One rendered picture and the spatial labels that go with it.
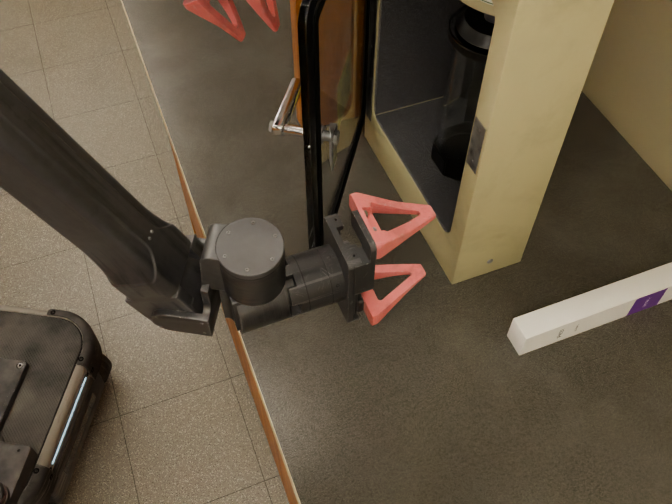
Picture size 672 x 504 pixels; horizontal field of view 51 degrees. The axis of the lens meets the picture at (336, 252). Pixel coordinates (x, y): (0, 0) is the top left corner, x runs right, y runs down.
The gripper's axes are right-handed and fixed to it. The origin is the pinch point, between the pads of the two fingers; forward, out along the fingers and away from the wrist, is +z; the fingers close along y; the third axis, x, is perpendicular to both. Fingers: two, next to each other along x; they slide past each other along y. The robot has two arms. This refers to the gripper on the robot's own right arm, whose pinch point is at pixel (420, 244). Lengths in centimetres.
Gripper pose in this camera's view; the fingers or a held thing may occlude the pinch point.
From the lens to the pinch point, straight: 71.2
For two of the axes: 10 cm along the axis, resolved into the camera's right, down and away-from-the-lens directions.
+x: -3.6, -7.5, 5.5
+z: 9.3, -3.0, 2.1
